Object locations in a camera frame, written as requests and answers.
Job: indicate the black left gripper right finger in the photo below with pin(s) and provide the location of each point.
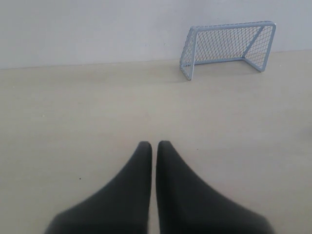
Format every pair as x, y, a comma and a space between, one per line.
188, 205

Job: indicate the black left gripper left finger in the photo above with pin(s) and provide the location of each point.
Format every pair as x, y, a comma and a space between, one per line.
120, 207

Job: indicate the small white wire goal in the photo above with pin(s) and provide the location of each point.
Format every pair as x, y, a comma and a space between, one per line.
250, 42

